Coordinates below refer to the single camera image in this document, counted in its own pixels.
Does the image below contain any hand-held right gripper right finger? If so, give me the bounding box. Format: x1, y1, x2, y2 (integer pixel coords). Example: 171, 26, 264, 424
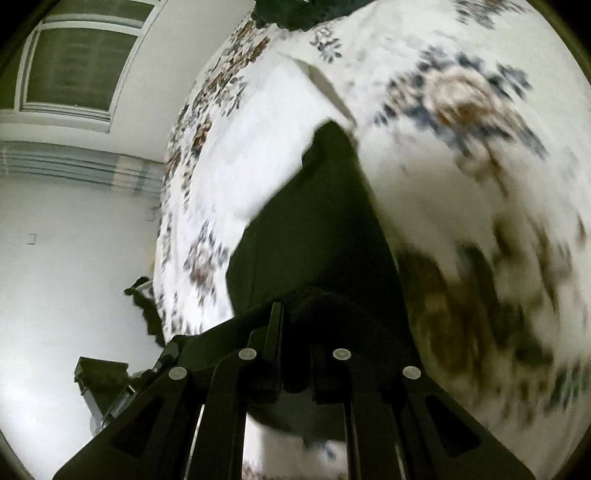
314, 344, 537, 480

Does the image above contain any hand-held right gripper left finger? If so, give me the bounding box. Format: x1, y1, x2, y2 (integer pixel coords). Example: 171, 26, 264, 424
53, 302, 283, 480

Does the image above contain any dark striped sweater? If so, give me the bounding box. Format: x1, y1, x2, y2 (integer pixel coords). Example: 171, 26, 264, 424
226, 119, 422, 445

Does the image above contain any black garment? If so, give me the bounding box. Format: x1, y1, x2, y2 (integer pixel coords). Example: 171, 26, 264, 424
123, 275, 168, 348

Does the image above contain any dark box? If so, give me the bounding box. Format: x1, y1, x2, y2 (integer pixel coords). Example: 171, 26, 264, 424
74, 355, 136, 426

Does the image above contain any bed with floral bedspread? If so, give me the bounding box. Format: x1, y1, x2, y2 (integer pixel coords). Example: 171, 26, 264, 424
152, 0, 591, 480

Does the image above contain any folded white cloth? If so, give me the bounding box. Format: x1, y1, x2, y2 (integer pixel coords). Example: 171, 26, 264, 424
187, 48, 359, 243

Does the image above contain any grey-blue curtain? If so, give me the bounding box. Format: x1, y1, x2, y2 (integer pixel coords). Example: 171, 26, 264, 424
0, 142, 168, 195

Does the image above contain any window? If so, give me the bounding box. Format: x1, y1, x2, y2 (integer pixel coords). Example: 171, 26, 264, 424
14, 0, 163, 123

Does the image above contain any folded teal quilt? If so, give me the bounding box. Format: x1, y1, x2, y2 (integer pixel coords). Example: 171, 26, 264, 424
252, 0, 371, 31

